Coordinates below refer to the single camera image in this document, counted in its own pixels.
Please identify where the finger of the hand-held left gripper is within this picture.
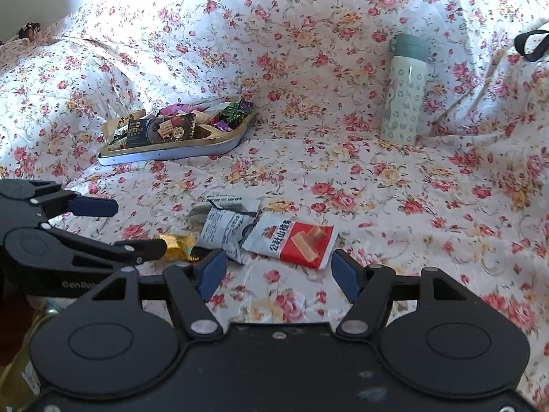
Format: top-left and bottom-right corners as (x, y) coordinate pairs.
(0, 180), (119, 220)
(45, 227), (169, 267)

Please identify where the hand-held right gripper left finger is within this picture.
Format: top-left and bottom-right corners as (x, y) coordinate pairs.
(92, 249), (228, 336)

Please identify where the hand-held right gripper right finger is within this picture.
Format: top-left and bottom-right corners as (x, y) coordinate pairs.
(331, 249), (470, 338)

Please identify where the gold candy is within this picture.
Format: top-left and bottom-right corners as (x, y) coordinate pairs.
(160, 232), (211, 262)

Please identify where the grey white printed snack packet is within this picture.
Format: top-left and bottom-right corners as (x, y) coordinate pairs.
(198, 206), (260, 264)

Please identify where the white red snack packet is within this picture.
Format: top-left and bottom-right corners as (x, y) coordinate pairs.
(241, 212), (337, 271)

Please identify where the silver black-text snack packet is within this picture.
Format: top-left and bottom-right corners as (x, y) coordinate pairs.
(188, 193), (258, 224)

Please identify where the gold tin tray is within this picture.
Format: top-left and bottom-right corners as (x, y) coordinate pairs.
(0, 296), (69, 412)

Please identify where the blue tin with snacks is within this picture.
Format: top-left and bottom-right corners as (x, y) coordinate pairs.
(98, 99), (258, 167)

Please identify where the black snack box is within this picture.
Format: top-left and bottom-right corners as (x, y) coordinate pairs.
(126, 114), (198, 144)

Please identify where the floral blanket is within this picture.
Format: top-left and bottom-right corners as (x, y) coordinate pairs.
(0, 0), (549, 412)

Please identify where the pile of assorted wrapped candies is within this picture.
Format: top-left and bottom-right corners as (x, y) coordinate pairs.
(103, 96), (256, 147)

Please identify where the pale green thermos bottle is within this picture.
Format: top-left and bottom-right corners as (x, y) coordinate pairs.
(381, 33), (428, 144)

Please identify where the dark brown object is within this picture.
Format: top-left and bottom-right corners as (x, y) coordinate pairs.
(17, 23), (41, 44)

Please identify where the black strap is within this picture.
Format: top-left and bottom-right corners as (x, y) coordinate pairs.
(515, 29), (549, 63)

